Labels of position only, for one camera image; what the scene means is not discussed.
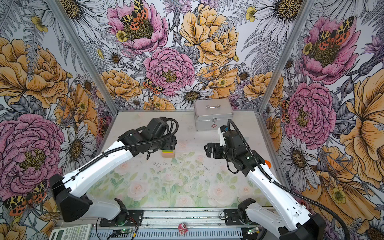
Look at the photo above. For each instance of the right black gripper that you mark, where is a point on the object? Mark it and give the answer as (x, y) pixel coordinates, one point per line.
(217, 146)

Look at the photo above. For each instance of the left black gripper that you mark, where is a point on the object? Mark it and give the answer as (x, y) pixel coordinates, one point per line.
(169, 143)

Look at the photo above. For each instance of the natural wood block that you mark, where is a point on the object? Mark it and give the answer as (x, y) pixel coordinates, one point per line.
(168, 155)

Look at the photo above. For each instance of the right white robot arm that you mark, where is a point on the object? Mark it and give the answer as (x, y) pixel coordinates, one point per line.
(290, 220)

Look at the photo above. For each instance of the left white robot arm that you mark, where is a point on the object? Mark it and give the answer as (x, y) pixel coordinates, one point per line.
(70, 191)

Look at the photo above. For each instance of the orange cup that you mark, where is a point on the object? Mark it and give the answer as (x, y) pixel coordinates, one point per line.
(268, 164)

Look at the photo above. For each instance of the silver metal case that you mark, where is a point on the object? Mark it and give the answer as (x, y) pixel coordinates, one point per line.
(212, 114)

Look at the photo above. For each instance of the pink toy figure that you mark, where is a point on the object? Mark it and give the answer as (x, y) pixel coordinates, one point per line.
(183, 229)

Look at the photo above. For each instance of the white calculator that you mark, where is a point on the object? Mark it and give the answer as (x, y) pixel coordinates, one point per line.
(81, 232)

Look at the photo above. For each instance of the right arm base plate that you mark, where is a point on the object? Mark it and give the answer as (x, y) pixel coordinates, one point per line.
(232, 218)

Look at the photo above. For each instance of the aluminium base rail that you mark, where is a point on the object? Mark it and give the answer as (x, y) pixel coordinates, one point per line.
(157, 218)

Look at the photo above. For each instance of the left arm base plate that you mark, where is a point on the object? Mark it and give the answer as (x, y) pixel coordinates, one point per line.
(132, 217)

